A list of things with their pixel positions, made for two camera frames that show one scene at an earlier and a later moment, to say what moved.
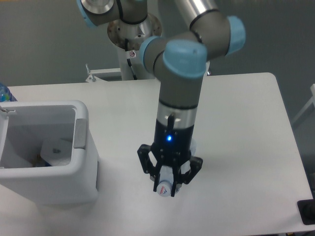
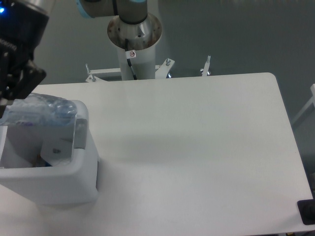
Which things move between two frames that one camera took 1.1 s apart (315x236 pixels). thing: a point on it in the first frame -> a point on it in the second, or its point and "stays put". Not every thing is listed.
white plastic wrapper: [56, 152] stays put
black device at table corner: [306, 209] stays put
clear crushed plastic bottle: [165, 184] -> [40, 109]
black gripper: [172, 144] -> [22, 26]
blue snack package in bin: [39, 161] stays put
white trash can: [24, 126] stays put
